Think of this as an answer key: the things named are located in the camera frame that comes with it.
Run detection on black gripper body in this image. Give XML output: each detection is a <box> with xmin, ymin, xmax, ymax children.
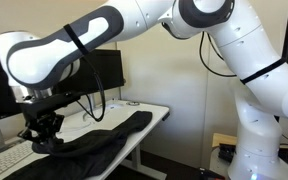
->
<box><xmin>25</xmin><ymin>111</ymin><xmax>66</xmax><ymax>134</ymax></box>

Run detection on thin white desk cable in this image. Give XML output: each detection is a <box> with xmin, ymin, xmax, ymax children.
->
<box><xmin>62</xmin><ymin>120</ymin><xmax>94</xmax><ymax>133</ymax></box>

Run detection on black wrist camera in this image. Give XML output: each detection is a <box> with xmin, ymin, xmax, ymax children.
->
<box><xmin>19</xmin><ymin>91</ymin><xmax>82</xmax><ymax>116</ymax></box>

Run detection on black box device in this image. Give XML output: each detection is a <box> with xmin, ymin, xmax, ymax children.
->
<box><xmin>217</xmin><ymin>142</ymin><xmax>237</xmax><ymax>163</ymax></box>

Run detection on small wooden board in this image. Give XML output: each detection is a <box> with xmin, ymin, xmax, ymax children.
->
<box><xmin>211</xmin><ymin>132</ymin><xmax>238</xmax><ymax>149</ymax></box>

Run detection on white keyboard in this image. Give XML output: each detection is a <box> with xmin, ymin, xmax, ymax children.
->
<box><xmin>0</xmin><ymin>139</ymin><xmax>35</xmax><ymax>180</ymax></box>

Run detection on dark grey trousers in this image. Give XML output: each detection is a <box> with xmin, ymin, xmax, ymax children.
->
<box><xmin>3</xmin><ymin>110</ymin><xmax>153</xmax><ymax>180</ymax></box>

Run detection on black red clamp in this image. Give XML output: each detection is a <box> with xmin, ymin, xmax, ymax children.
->
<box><xmin>198</xmin><ymin>166</ymin><xmax>226</xmax><ymax>180</ymax></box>

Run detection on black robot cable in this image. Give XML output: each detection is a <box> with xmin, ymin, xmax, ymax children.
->
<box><xmin>62</xmin><ymin>23</ymin><xmax>288</xmax><ymax>123</ymax></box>

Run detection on white desk leg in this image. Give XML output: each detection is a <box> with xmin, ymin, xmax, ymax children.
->
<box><xmin>121</xmin><ymin>143</ymin><xmax>168</xmax><ymax>180</ymax></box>

